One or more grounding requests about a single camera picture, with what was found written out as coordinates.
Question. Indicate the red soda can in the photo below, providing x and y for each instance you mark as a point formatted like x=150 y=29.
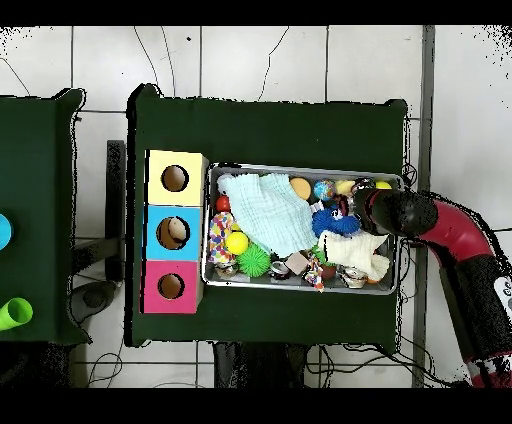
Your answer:
x=363 y=184

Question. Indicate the cream waffle cloth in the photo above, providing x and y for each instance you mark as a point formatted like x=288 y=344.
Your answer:
x=352 y=252

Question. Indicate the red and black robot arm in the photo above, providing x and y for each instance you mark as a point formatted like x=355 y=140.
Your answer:
x=456 y=236

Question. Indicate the large multicoloured patterned cloth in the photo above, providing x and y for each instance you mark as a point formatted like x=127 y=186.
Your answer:
x=219 y=236

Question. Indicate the small red ball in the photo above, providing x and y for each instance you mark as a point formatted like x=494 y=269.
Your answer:
x=222 y=204

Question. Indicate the blue spiky toy with eyes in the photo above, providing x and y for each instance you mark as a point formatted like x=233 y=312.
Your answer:
x=328 y=222

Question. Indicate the yellow tennis ball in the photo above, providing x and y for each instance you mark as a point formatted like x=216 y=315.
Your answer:
x=383 y=185

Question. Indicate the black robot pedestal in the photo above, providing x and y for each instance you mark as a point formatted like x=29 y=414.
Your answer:
x=248 y=364

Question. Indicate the yellow plush toy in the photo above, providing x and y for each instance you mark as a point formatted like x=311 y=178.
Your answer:
x=344 y=187

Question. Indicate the green cloth covered side table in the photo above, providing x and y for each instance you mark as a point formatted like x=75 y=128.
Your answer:
x=36 y=200

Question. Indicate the blue cup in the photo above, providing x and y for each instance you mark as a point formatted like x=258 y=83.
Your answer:
x=4 y=232

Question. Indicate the green spiky ball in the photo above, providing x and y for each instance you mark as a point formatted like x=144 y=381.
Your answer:
x=254 y=260

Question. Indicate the dark green table cloth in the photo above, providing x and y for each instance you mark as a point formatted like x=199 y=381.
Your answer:
x=280 y=132

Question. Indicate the smooth yellow ball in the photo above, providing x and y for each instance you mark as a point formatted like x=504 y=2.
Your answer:
x=236 y=242

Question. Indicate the mint green waffle cloth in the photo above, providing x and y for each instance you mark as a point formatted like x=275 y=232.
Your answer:
x=272 y=212

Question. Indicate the wooden box with three holes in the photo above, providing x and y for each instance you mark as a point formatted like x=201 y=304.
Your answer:
x=192 y=192

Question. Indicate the small knotted multicoloured cloth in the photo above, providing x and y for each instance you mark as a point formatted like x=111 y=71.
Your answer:
x=315 y=276

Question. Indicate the green cup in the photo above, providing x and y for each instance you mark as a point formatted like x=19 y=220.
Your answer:
x=14 y=314

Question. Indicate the globe print ball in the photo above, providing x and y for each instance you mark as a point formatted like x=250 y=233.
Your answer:
x=324 y=190

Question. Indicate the orange foam ball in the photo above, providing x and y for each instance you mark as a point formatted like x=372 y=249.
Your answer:
x=300 y=188

